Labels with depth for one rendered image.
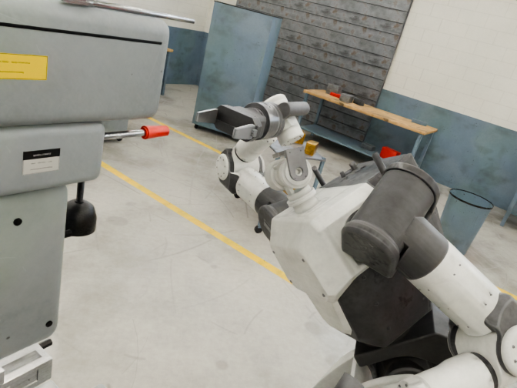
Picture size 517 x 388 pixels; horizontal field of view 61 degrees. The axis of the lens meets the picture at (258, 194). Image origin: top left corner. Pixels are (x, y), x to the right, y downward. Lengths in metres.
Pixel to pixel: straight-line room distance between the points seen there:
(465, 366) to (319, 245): 0.29
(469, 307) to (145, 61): 0.62
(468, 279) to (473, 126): 7.19
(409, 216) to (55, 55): 0.54
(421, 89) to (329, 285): 7.38
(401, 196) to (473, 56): 7.28
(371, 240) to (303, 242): 0.17
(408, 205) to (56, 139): 0.52
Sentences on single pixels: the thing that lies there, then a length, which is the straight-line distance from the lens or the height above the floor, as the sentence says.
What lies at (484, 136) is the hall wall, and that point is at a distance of 7.89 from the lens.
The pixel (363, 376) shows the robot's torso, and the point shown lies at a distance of 1.12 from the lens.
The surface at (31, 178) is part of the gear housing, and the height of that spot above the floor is 1.66.
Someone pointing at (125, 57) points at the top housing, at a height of 1.83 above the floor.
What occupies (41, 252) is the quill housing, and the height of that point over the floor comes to 1.51.
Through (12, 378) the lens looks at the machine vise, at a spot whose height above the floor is 1.03.
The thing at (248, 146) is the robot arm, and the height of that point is 1.59.
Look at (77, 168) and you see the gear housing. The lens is 0.71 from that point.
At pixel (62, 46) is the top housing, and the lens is 0.63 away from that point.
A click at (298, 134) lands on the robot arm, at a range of 1.10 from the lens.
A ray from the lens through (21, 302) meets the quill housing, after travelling 0.81.
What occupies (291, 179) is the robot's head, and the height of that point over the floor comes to 1.66.
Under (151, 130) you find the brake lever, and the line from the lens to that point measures 0.78.
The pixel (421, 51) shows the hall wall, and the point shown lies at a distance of 8.14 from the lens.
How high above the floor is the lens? 1.94
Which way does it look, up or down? 22 degrees down
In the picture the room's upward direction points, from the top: 15 degrees clockwise
